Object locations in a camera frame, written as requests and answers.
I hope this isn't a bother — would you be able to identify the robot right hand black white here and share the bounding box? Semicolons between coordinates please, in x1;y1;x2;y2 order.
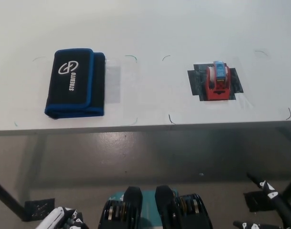
232;172;291;229

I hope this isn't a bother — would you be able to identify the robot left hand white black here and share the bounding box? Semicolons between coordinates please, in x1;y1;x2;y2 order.
37;207;89;229

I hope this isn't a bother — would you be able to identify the red tape dispenser with tape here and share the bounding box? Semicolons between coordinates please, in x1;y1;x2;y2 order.
205;60;231;101

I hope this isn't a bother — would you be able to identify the black floor tape patch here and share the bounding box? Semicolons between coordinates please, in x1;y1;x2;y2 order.
23;198;56;221
243;190;276;213

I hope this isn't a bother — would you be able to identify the black tape patch on table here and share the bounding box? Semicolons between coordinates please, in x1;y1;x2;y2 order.
187;63;244;103

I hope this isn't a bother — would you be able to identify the clear tape patch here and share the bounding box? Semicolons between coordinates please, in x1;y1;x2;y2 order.
104;59;122;104

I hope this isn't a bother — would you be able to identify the black ribbed robot body block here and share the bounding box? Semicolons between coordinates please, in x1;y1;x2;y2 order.
97;186;144;229
154;185;213;229

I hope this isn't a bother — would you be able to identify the black blue folded pouch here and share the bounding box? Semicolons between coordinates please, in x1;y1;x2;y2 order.
44;48;106;119

